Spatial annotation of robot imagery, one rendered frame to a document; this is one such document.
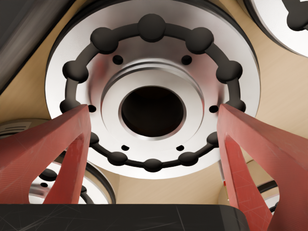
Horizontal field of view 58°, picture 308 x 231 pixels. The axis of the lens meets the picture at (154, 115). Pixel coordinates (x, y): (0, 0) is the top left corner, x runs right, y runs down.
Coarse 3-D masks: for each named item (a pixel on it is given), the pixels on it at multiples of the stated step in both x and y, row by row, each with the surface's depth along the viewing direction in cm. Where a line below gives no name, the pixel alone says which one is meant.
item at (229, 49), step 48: (144, 0) 10; (192, 0) 11; (96, 48) 12; (144, 48) 11; (192, 48) 12; (240, 48) 11; (48, 96) 13; (96, 96) 13; (240, 96) 13; (96, 144) 15; (192, 144) 14
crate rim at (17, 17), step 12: (0, 0) 4; (12, 0) 4; (24, 0) 4; (36, 0) 4; (0, 12) 4; (12, 12) 4; (24, 12) 4; (0, 24) 4; (12, 24) 4; (24, 24) 4; (0, 36) 4; (12, 36) 4; (0, 48) 4
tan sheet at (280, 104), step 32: (224, 0) 13; (256, 32) 14; (32, 64) 15; (288, 64) 15; (0, 96) 17; (32, 96) 17; (160, 96) 17; (288, 96) 16; (288, 128) 18; (128, 192) 22; (160, 192) 22; (192, 192) 22
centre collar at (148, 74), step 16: (144, 64) 12; (160, 64) 12; (112, 80) 12; (128, 80) 12; (144, 80) 12; (160, 80) 12; (176, 80) 12; (192, 80) 12; (112, 96) 12; (192, 96) 12; (112, 112) 13; (192, 112) 13; (112, 128) 13; (128, 128) 13; (176, 128) 13; (192, 128) 13; (128, 144) 14; (144, 144) 14; (160, 144) 14; (176, 144) 14
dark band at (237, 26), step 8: (96, 0) 11; (104, 0) 11; (200, 0) 11; (208, 0) 11; (88, 8) 11; (216, 8) 11; (80, 16) 11; (224, 16) 11; (232, 24) 11; (64, 32) 12; (240, 32) 12; (56, 40) 12; (248, 40) 12; (256, 56) 12
